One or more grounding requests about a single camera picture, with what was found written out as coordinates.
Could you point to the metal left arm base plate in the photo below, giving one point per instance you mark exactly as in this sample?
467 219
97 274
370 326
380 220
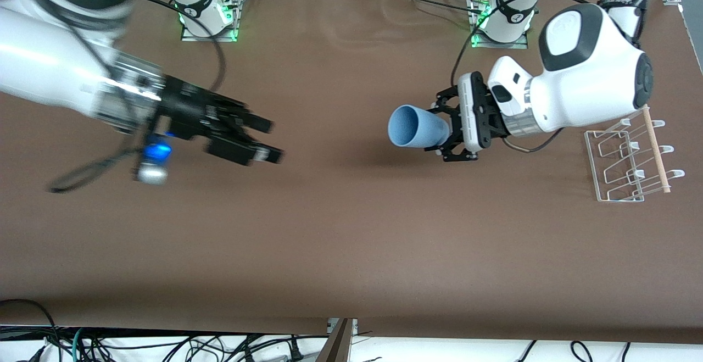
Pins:
522 44

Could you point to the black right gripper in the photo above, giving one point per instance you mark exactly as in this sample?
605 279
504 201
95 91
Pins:
184 109

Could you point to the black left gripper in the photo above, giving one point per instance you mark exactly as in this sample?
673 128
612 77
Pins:
492 126

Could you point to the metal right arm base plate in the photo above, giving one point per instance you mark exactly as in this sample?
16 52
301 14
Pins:
233 35

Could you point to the blue plastic cup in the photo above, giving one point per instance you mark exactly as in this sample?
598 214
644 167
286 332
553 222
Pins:
412 126

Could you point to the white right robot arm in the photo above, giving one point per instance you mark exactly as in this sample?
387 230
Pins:
38 60

